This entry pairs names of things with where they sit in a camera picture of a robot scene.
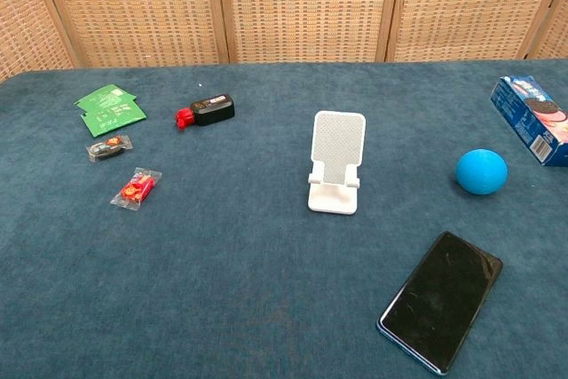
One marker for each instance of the blue tablecloth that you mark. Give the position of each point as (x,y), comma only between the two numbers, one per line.
(222,263)

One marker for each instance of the red snack in clear wrapper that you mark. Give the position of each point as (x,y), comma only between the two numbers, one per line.
(135,189)

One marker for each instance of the green sachet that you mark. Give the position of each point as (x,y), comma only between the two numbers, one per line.
(104,95)
(130,97)
(113,121)

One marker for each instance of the black bottle with red cap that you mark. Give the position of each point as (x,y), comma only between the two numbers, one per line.
(213,110)

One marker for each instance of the wicker folding screen panel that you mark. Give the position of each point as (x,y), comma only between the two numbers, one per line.
(310,6)
(22,19)
(557,33)
(470,6)
(133,6)

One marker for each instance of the dark snack in clear wrapper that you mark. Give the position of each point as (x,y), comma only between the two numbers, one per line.
(108,147)

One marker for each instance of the blue cookie box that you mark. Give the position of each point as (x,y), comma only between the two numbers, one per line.
(528,117)

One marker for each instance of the blue ball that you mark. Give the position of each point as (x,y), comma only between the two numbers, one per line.
(481,171)

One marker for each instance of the black smartphone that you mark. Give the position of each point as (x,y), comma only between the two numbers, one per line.
(439,299)

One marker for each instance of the white phone stand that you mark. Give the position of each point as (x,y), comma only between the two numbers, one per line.
(339,139)

